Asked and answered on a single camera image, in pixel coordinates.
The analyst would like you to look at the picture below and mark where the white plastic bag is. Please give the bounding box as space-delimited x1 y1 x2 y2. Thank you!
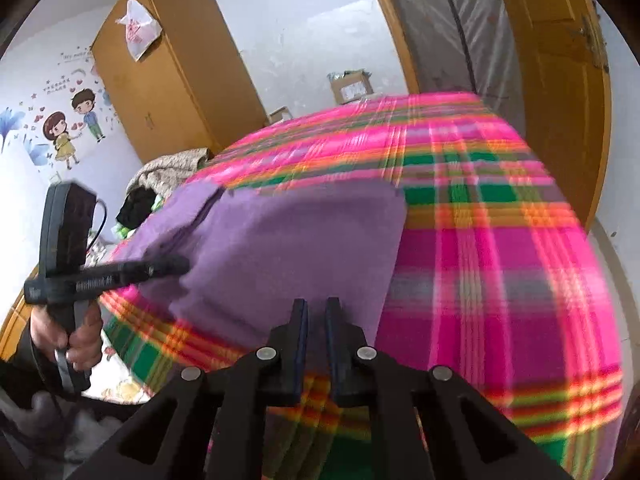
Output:
116 0 163 62

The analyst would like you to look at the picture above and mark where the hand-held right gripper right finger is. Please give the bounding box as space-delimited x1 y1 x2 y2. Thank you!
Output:
325 297 576 480

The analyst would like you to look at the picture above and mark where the large brown cardboard box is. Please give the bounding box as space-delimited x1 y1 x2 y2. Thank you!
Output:
327 69 375 105

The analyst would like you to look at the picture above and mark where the pink plaid bed sheet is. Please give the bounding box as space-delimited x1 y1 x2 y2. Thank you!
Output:
100 91 626 480

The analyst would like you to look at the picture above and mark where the wooden door frame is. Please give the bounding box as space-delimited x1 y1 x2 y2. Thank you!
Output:
360 0 421 95

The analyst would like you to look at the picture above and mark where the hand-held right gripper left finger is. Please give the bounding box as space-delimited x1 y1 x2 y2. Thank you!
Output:
65 298 310 480

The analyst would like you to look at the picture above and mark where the purple sweater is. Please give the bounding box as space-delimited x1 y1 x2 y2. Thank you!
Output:
117 179 408 356

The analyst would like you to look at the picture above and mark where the cartoon couple wall sticker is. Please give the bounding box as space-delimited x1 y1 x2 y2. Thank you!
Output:
0 50 118 171

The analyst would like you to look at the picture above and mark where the white rose print quilt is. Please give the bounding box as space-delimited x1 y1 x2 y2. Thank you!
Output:
75 345 151 406

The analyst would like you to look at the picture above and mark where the person's left hand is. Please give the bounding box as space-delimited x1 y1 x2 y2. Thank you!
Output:
31 302 104 372

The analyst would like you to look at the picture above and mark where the wooden door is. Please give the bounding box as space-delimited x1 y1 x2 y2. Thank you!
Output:
487 0 613 233

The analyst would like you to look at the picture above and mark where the grey plastic door curtain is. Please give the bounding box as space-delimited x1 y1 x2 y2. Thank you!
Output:
372 0 526 136

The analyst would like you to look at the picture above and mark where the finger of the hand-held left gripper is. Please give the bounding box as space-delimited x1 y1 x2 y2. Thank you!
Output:
125 255 191 287

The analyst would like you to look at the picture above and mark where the black garment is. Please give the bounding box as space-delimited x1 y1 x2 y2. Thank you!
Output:
116 187 161 231

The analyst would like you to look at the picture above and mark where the wooden wardrobe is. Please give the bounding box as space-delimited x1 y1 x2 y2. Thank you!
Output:
90 0 271 163

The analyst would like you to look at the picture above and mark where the person's left forearm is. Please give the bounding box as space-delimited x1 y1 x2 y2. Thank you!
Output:
0 337 61 406

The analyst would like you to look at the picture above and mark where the beige floral garment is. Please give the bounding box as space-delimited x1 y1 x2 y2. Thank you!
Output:
127 147 213 196

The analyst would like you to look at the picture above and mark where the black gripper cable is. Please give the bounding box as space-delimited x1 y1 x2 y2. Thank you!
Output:
86 198 108 252

